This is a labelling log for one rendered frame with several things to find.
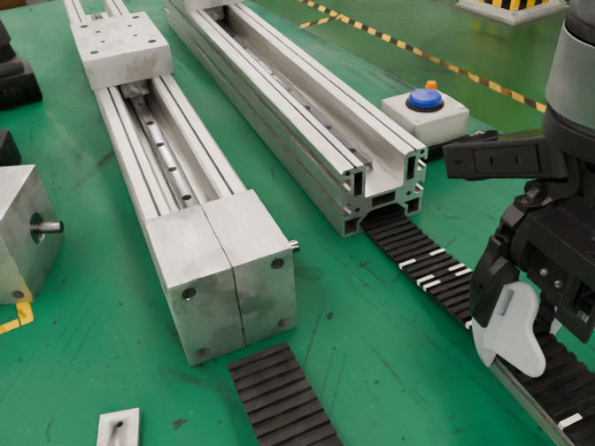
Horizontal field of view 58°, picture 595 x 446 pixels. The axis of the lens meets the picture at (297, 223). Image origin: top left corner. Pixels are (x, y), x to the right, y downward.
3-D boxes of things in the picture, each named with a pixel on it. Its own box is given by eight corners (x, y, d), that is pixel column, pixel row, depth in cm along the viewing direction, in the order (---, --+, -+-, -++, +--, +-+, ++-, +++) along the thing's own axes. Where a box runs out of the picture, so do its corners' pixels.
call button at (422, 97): (446, 111, 67) (449, 96, 66) (420, 119, 66) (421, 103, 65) (428, 98, 70) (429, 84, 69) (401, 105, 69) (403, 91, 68)
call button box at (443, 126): (464, 151, 70) (471, 107, 66) (399, 172, 67) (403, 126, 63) (428, 126, 75) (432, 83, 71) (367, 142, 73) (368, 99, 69)
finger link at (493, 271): (467, 333, 37) (516, 226, 32) (453, 317, 38) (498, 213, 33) (517, 319, 39) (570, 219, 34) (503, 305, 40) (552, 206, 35)
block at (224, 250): (322, 317, 49) (320, 237, 43) (189, 367, 45) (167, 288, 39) (284, 257, 55) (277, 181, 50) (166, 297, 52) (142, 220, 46)
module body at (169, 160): (262, 265, 55) (253, 197, 49) (166, 297, 52) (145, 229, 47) (125, 31, 113) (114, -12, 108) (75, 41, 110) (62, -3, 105)
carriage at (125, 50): (179, 92, 75) (168, 43, 70) (97, 110, 71) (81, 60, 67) (154, 54, 86) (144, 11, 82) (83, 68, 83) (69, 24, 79)
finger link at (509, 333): (500, 424, 37) (557, 326, 32) (448, 360, 41) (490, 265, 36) (533, 412, 38) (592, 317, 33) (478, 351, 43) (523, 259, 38)
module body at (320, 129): (421, 211, 60) (428, 145, 55) (341, 238, 57) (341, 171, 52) (212, 15, 118) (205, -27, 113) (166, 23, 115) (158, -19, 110)
